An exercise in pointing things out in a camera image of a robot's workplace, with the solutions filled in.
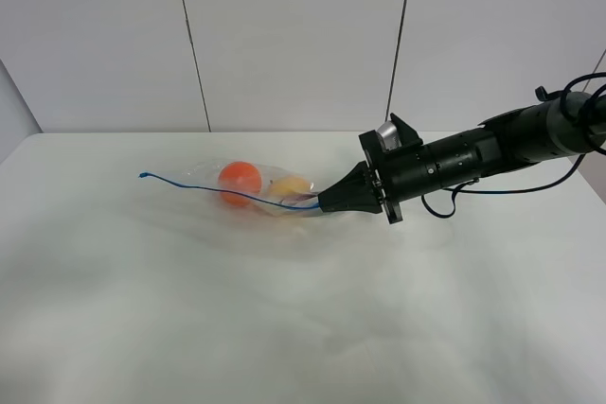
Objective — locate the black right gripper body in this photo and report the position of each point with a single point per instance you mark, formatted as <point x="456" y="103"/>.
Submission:
<point x="385" y="169"/>

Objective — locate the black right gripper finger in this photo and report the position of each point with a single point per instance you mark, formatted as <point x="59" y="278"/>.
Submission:
<point x="356" y="203"/>
<point x="356" y="186"/>

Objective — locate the yellow pear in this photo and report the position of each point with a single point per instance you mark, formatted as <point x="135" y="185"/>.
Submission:
<point x="279" y="188"/>

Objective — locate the orange tomato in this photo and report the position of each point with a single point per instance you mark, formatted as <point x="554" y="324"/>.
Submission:
<point x="239" y="179"/>

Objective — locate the purple eggplant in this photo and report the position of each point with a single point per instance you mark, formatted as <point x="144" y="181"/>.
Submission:
<point x="302" y="200"/>

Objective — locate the clear zip bag blue seal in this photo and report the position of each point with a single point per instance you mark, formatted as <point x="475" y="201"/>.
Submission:
<point x="194" y="193"/>

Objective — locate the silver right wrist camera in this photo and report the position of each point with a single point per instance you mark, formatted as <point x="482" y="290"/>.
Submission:
<point x="395" y="134"/>

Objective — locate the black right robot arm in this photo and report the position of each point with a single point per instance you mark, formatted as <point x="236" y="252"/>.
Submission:
<point x="563" y="124"/>

